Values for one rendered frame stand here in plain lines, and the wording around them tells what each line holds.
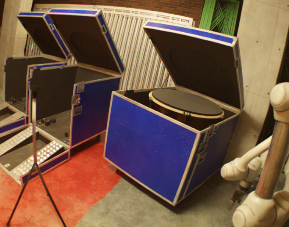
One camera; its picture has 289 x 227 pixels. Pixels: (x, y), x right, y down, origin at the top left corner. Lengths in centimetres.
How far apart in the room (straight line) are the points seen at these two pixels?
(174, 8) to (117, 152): 371
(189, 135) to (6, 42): 451
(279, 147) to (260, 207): 30
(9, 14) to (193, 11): 416
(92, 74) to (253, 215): 301
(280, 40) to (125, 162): 241
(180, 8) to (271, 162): 455
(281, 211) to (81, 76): 329
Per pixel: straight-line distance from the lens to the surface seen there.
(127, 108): 220
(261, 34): 299
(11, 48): 514
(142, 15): 420
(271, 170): 106
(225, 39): 196
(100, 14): 254
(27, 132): 312
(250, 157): 124
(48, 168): 258
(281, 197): 126
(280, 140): 103
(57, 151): 273
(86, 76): 358
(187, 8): 519
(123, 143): 233
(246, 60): 295
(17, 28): 504
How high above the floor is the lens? 157
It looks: 18 degrees down
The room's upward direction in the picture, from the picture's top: 12 degrees clockwise
